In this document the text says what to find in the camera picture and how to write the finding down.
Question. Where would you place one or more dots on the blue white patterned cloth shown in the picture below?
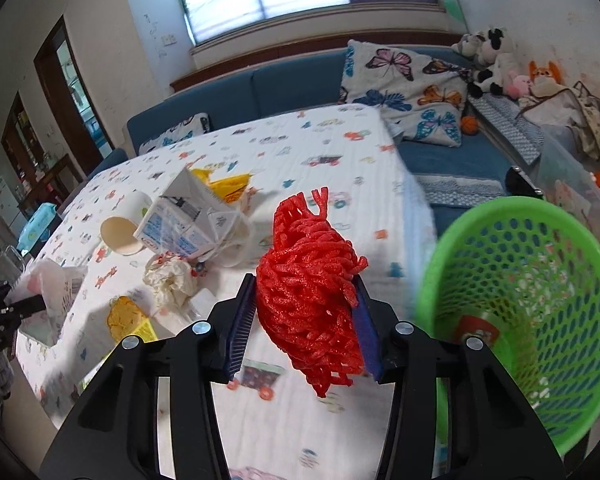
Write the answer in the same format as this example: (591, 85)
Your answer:
(510, 125)

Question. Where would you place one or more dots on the yellow snack wrapper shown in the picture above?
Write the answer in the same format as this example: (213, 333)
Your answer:
(227, 182)
(125, 317)

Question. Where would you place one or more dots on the small white printed pillow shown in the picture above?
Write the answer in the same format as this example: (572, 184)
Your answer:
(180, 132)

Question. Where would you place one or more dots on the blue white milk carton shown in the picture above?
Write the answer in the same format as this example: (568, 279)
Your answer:
(165, 230)

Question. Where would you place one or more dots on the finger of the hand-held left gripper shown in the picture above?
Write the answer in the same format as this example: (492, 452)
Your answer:
(27, 306)

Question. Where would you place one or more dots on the white tissue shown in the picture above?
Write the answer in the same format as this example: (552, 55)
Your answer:
(172, 280)

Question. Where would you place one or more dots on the small toy basketball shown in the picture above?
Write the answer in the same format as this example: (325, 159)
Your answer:
(470, 125)

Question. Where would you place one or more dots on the grey plush toy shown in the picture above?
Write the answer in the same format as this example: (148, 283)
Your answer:
(467, 45)

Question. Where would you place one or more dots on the green plastic mesh basket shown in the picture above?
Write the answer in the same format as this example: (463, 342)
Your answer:
(427, 285)

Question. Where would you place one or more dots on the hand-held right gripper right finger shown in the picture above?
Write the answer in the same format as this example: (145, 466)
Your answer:
(370, 340)

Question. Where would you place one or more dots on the wooden door frame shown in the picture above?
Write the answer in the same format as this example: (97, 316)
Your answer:
(75, 95)

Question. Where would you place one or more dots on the blue wet wipes pack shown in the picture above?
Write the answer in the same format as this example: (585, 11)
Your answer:
(37, 225)

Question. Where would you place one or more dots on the white paper cup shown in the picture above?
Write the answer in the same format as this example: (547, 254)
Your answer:
(125, 232)

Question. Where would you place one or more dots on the white printed blanket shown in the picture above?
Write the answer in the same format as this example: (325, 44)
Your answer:
(305, 150)

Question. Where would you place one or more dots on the red white packet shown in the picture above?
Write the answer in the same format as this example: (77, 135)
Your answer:
(477, 330)

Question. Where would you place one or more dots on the black white cow plush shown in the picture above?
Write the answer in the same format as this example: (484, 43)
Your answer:
(500, 60)

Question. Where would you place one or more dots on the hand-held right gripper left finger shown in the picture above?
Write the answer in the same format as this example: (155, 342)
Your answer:
(240, 335)

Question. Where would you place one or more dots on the black toy car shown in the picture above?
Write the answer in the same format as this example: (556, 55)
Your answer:
(522, 182)

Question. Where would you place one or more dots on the butterfly print pillow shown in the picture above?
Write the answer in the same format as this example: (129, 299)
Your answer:
(405, 90)

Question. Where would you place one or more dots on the red foam fruit net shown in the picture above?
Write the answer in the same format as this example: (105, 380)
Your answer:
(305, 285)

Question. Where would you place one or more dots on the camouflage sun hat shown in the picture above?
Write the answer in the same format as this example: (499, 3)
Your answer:
(595, 120)

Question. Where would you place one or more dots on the pink plush toy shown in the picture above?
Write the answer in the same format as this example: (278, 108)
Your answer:
(516, 86)

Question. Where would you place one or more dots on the opened white carton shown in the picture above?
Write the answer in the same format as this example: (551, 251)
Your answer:
(185, 185)

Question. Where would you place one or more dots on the orange fox plush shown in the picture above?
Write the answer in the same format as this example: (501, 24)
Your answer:
(545, 72)

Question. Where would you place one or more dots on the clear plastic storage box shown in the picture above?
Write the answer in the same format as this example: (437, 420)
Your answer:
(570, 185)

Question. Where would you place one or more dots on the white plastic bag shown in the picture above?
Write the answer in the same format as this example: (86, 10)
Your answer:
(55, 280)

